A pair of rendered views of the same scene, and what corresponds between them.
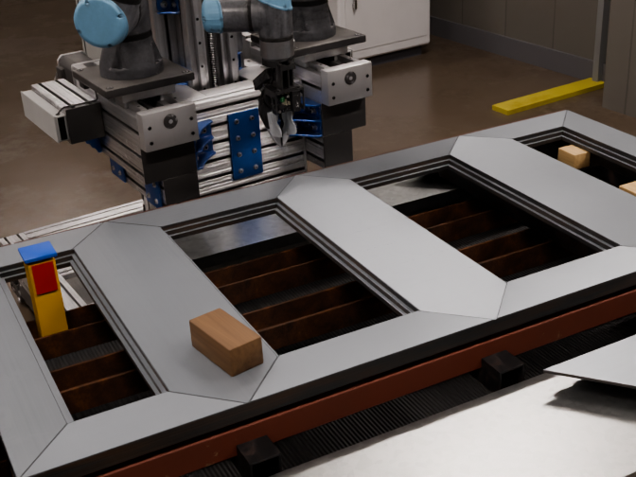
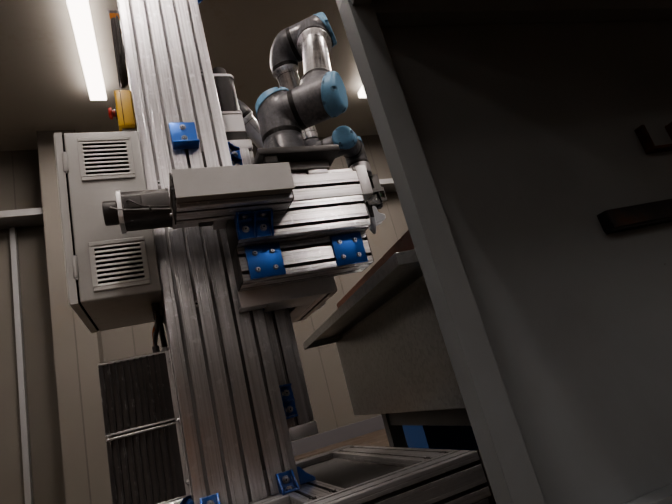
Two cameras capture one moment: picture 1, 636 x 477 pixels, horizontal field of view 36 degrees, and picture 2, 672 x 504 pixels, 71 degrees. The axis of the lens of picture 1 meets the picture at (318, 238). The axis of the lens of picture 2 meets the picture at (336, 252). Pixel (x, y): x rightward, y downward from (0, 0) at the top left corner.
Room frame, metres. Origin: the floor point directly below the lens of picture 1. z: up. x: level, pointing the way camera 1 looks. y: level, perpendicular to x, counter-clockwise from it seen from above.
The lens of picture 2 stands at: (2.03, 1.59, 0.42)
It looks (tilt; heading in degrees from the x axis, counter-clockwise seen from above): 16 degrees up; 278
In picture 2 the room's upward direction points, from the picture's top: 15 degrees counter-clockwise
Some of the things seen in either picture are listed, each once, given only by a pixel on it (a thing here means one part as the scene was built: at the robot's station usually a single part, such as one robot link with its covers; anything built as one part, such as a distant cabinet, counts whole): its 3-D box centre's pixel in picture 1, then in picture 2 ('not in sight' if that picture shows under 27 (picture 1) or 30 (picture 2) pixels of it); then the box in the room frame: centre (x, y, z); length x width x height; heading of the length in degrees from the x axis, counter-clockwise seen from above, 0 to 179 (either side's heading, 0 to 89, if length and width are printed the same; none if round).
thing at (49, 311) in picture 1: (46, 301); not in sight; (1.63, 0.53, 0.78); 0.05 x 0.05 x 0.19; 26
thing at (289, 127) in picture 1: (290, 128); not in sight; (2.10, 0.05, 0.93); 0.06 x 0.03 x 0.09; 26
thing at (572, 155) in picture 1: (574, 156); not in sight; (2.17, -0.63, 0.79); 0.06 x 0.05 x 0.04; 26
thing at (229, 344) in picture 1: (225, 341); not in sight; (1.30, 0.15, 0.87); 0.12 x 0.06 x 0.05; 36
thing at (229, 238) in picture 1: (345, 204); (359, 312); (2.25, -0.08, 0.67); 1.30 x 0.20 x 0.03; 116
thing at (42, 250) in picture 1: (38, 255); not in sight; (1.63, 0.53, 0.88); 0.06 x 0.06 x 0.02; 26
